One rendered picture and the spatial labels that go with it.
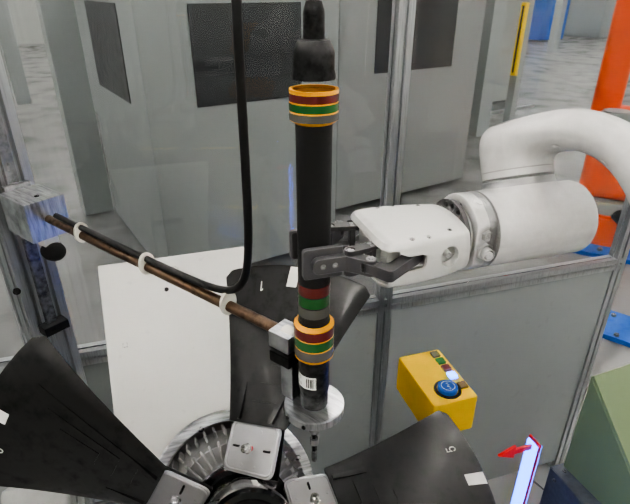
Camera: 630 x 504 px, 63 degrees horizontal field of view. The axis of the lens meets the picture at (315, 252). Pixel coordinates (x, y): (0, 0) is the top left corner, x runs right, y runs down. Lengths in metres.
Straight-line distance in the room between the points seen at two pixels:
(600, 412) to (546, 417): 1.16
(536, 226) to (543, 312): 1.31
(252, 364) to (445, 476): 0.32
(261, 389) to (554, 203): 0.44
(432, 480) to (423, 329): 0.87
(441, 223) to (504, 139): 0.12
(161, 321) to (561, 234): 0.66
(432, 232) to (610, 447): 0.70
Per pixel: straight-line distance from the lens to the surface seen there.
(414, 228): 0.52
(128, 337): 0.95
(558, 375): 2.14
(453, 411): 1.11
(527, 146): 0.58
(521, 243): 0.58
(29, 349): 0.70
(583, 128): 0.55
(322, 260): 0.48
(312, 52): 0.44
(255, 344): 0.76
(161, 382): 0.95
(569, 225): 0.61
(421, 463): 0.83
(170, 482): 0.72
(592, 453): 1.17
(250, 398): 0.74
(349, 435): 1.80
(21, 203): 0.98
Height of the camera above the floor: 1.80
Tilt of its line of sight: 27 degrees down
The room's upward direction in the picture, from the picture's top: straight up
